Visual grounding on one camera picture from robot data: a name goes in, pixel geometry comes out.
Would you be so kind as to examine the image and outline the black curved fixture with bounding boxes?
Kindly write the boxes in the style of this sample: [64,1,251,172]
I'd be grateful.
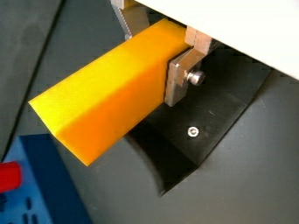
[125,45,271,194]

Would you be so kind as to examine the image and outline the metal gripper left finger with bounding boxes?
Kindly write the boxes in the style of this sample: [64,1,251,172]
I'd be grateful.
[109,0,149,39]

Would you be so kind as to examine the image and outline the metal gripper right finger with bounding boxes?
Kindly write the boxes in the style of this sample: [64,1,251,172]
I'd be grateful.
[164,26,212,107]

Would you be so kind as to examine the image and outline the blue shape sorter board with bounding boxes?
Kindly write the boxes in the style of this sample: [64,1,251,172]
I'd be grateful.
[0,134,92,224]

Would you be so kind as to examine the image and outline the red hexagonal prism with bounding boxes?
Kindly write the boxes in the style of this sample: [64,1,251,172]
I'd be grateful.
[0,161,22,193]

